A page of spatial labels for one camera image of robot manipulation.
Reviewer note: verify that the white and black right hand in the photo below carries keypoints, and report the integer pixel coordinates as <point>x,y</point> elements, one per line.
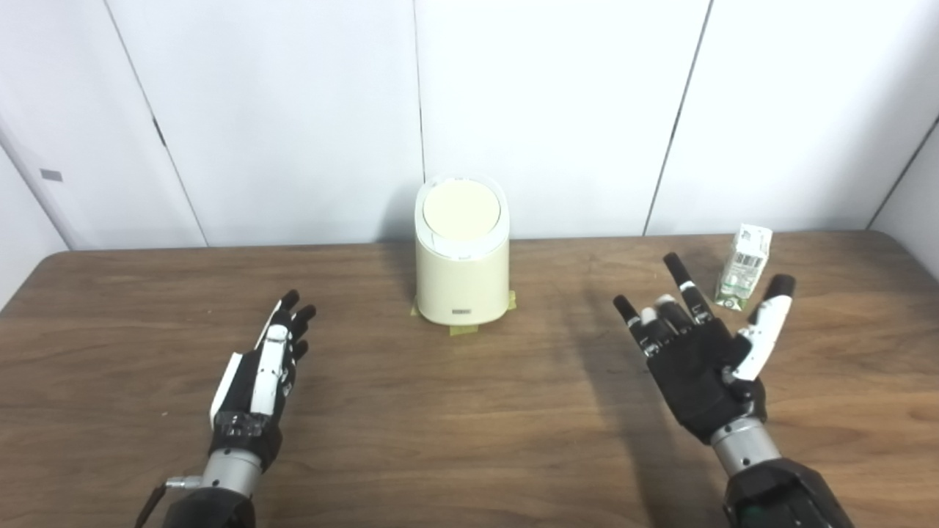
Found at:
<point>697,374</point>

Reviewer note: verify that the white and black left hand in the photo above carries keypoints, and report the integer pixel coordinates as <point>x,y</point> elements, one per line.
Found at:
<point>268,367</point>

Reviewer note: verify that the grey wall tag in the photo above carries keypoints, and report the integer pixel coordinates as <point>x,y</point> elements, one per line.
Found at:
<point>51,175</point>

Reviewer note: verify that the cream-colored lidded bin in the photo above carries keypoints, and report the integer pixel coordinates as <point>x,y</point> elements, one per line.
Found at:
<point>462,279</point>

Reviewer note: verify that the white green milk carton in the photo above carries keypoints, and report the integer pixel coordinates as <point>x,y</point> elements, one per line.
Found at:
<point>742,264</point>

